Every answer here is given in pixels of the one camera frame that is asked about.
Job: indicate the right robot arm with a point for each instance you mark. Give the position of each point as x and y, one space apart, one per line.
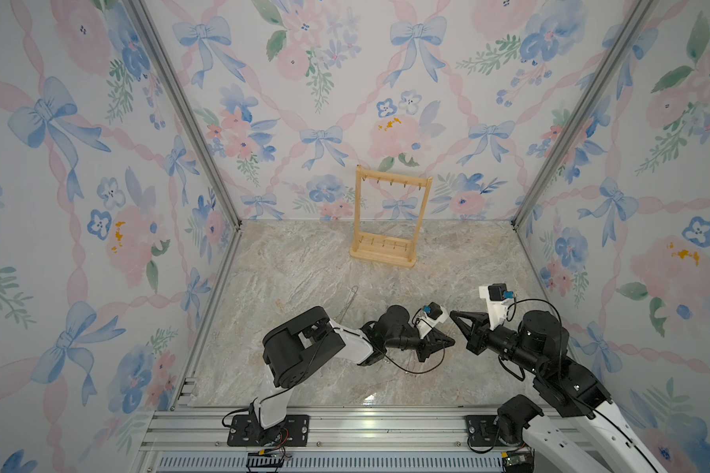
577 396

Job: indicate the aluminium mounting rail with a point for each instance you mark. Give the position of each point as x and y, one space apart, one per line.
393 439

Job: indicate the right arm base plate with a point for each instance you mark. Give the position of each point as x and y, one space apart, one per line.
483 431

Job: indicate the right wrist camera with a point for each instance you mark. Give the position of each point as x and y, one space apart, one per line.
499 302

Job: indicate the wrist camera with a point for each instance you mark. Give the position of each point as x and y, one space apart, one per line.
429 317
499 302

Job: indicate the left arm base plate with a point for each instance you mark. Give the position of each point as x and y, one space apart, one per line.
245 431

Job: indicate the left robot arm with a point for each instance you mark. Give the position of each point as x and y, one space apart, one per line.
295 350

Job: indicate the right aluminium corner post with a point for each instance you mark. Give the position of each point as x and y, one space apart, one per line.
627 33

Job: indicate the aluminium corner post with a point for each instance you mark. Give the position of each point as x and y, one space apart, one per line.
627 33
153 44

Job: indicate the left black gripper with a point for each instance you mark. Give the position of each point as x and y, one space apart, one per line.
430 343

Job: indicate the wooden jewelry display stand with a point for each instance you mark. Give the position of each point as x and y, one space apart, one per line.
386 249

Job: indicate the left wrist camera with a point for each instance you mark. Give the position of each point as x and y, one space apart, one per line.
429 317

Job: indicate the left aluminium corner post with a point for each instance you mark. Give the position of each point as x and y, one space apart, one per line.
153 44

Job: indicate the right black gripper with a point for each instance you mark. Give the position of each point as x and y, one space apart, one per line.
473 332

